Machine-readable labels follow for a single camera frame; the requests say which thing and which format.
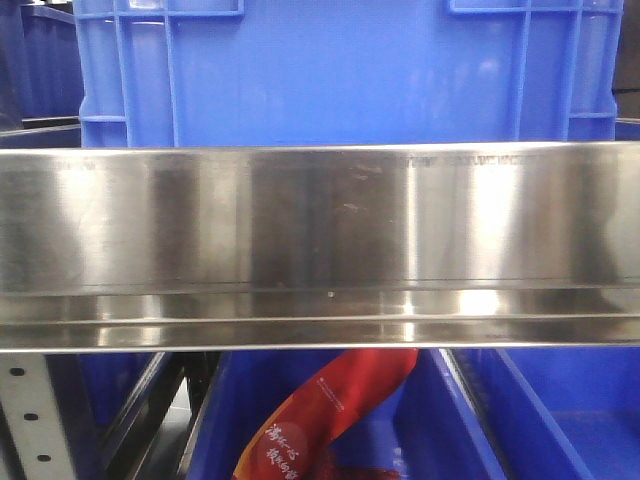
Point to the red printed bag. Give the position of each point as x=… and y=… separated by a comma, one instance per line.
x=291, y=440

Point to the stainless steel shelf edge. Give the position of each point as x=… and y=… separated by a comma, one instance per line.
x=441, y=245

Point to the blue bin lower centre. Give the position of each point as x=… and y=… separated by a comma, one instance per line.
x=425, y=430

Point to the dark blue crate upper left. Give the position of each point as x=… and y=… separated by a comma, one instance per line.
x=40, y=65

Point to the large blue crate on shelf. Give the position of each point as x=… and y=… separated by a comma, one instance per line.
x=266, y=73

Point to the blue bin lower right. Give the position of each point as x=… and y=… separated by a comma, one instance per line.
x=559, y=413

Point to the blue bin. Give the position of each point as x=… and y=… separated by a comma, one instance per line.
x=425, y=430
x=559, y=413

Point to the grey perforated rack upright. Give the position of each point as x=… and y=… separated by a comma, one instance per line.
x=33, y=417

